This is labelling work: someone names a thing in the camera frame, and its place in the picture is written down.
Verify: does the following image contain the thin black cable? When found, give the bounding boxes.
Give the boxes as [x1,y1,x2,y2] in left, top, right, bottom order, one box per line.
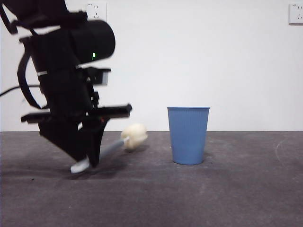
[0,84,41,97]

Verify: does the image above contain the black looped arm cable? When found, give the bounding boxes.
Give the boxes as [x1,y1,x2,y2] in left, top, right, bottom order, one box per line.
[17,53,49,110]

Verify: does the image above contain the white wall socket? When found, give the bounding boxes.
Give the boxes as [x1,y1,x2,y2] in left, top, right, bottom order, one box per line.
[288,3,303,25]
[86,2,107,22]

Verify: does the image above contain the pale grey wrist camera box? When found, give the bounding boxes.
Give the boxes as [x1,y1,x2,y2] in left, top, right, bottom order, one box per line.
[89,67,112,86]

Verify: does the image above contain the blue ribbed plastic cup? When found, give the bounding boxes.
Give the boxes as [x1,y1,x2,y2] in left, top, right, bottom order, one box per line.
[167,106,211,166]

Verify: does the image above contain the grey-handled sponge cup brush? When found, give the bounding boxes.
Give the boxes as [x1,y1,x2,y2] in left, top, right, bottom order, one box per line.
[70,122,148,175]

